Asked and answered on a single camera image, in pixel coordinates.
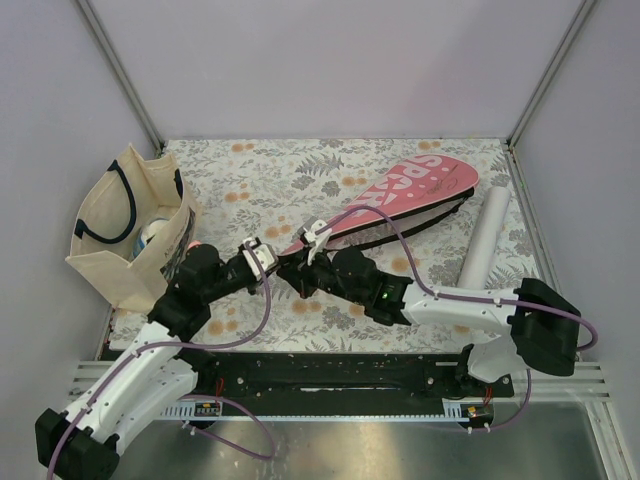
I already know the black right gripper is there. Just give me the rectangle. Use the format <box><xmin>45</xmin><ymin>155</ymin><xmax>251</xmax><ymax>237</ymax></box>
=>
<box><xmin>276</xmin><ymin>242</ymin><xmax>367</xmax><ymax>306</ymax></box>

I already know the pink racket cover bag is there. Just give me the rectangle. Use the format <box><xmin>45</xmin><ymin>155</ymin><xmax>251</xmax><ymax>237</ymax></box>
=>
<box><xmin>279</xmin><ymin>153</ymin><xmax>480</xmax><ymax>261</ymax></box>

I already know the white shuttlecock tube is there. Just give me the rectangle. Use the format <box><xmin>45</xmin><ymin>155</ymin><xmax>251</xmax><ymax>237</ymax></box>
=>
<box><xmin>457</xmin><ymin>186</ymin><xmax>511</xmax><ymax>289</ymax></box>

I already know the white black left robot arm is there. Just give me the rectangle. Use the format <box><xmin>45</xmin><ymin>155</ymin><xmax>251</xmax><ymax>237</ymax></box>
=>
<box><xmin>35</xmin><ymin>239</ymin><xmax>278</xmax><ymax>479</ymax></box>

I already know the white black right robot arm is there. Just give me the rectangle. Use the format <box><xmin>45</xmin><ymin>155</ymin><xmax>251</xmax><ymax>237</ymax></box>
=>
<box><xmin>278</xmin><ymin>247</ymin><xmax>580</xmax><ymax>396</ymax></box>

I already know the floral table mat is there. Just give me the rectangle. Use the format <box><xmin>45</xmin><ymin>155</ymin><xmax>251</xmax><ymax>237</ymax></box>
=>
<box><xmin>167</xmin><ymin>139</ymin><xmax>513</xmax><ymax>353</ymax></box>

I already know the white blue item in tote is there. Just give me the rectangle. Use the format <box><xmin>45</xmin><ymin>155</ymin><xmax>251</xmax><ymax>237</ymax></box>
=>
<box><xmin>131</xmin><ymin>217</ymin><xmax>169</xmax><ymax>259</ymax></box>

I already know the cream canvas tote bag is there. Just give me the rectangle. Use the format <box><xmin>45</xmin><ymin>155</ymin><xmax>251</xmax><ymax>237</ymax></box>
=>
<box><xmin>66</xmin><ymin>146</ymin><xmax>201</xmax><ymax>313</ymax></box>

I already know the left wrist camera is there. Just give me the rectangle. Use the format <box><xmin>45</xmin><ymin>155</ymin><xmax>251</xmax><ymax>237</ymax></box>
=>
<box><xmin>241</xmin><ymin>237</ymin><xmax>278</xmax><ymax>279</ymax></box>

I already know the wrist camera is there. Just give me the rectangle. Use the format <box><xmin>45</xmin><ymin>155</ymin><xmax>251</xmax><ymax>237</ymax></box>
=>
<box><xmin>241</xmin><ymin>237</ymin><xmax>278</xmax><ymax>279</ymax></box>
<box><xmin>298</xmin><ymin>217</ymin><xmax>332</xmax><ymax>266</ymax></box>

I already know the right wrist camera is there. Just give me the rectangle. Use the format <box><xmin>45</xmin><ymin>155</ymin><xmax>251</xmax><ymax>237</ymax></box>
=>
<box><xmin>298</xmin><ymin>217</ymin><xmax>332</xmax><ymax>266</ymax></box>

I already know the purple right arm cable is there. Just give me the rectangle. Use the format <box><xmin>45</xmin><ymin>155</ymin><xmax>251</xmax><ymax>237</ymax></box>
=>
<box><xmin>319</xmin><ymin>205</ymin><xmax>600</xmax><ymax>351</ymax></box>

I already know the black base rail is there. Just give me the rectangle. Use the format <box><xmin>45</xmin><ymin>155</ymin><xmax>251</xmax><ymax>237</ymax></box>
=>
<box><xmin>195</xmin><ymin>352</ymin><xmax>514</xmax><ymax>418</ymax></box>

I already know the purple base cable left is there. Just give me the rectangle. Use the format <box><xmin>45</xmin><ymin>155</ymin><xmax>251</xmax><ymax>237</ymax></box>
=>
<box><xmin>179</xmin><ymin>394</ymin><xmax>279</xmax><ymax>461</ymax></box>

